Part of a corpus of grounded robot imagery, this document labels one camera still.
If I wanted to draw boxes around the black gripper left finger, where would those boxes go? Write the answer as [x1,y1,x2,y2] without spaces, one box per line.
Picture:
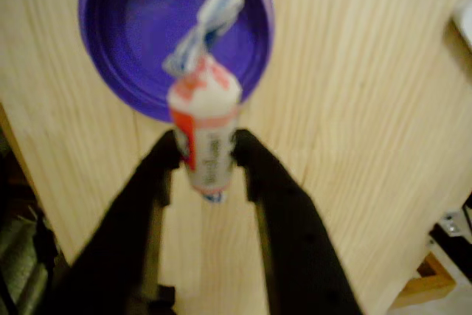
[51,128,182,315]

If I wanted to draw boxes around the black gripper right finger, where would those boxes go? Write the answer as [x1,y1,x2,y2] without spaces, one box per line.
[233,128,365,315]

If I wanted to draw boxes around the white red candy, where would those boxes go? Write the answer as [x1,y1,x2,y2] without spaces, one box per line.
[162,0,246,205]

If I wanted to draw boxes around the purple plastic bowl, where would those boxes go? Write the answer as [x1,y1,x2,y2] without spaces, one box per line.
[77,0,276,122]

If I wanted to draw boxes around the grey curtain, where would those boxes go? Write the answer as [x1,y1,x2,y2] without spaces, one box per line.
[0,211,51,315]

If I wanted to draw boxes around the black clamp block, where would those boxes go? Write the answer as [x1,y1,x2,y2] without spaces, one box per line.
[428,202,472,281]

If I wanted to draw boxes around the brown wooden frame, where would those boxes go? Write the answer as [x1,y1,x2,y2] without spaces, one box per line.
[389,251,459,309]

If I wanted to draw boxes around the silver metal bracket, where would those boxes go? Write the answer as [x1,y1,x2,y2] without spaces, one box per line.
[440,211,462,237]

